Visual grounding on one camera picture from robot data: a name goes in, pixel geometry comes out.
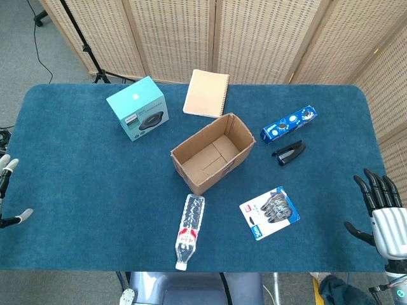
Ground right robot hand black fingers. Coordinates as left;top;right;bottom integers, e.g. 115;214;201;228
344;168;407;263

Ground left robot hand grey fingertips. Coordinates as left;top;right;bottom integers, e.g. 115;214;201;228
0;154;34;229

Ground correction tape blister pack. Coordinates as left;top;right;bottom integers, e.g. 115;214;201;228
238;186;301;241

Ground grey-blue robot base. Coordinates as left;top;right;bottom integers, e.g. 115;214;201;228
128;271;265;305

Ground blue cookie package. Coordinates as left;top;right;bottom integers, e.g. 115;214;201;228
260;105;318;146

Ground teal Philips speaker box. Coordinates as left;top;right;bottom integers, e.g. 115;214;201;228
106;75;170;142

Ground open cardboard box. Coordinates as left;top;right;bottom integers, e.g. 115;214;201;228
170;112;257;196

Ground blue carpet table mat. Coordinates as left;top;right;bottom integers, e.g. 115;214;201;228
0;83;387;273

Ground dark cloth bundle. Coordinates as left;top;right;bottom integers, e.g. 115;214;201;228
319;274;379;305

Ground black stapler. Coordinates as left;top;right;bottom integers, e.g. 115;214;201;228
271;140;307;167

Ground black tripod stand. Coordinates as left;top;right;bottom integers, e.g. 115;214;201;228
60;0;136;84

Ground clear plastic water bottle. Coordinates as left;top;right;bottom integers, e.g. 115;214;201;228
174;193;206;271

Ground tan spiral notebook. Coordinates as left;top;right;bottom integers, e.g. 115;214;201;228
183;69;231;119

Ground woven wicker folding screen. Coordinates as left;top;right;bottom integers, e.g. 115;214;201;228
39;0;407;207

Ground black cable bundle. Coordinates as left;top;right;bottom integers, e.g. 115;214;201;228
0;126;13;156

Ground thin black floor cable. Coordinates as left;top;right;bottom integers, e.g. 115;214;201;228
27;0;54;84

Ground white cable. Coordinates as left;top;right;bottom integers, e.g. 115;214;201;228
262;284;277;305

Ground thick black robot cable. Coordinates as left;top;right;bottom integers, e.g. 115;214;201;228
219;272;235;305

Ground white metal bracket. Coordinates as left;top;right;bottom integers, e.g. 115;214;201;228
119;287;136;305

